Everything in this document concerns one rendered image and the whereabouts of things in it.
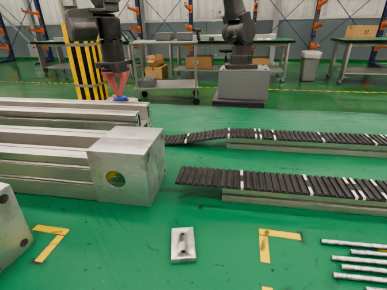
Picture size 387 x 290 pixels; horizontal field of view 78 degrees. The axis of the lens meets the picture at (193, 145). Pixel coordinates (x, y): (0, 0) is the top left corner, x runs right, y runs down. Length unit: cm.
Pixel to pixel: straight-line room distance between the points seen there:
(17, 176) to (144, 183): 23
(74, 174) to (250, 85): 71
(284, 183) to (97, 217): 29
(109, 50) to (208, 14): 745
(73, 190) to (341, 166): 50
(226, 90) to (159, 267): 75
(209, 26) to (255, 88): 718
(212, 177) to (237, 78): 60
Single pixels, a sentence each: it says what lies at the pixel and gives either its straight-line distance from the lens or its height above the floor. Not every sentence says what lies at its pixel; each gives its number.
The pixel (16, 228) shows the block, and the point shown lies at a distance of 38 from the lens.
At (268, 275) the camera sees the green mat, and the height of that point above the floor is 78.
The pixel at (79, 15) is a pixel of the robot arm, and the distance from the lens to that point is 69.
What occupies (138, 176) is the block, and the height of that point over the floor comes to 84.
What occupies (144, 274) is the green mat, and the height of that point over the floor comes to 78.
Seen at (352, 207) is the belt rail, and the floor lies 79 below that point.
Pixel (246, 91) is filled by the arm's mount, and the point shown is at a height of 81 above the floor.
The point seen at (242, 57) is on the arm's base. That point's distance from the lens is 96.
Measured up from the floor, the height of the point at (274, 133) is 81.
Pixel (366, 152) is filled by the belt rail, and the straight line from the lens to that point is 62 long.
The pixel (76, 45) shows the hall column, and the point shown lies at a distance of 377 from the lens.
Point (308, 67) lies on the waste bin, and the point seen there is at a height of 28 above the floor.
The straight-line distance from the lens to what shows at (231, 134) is 55.
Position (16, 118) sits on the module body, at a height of 84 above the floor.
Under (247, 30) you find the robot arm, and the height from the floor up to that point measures 102.
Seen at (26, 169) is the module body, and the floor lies 83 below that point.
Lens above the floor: 103
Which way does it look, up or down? 26 degrees down
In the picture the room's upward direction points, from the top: 1 degrees counter-clockwise
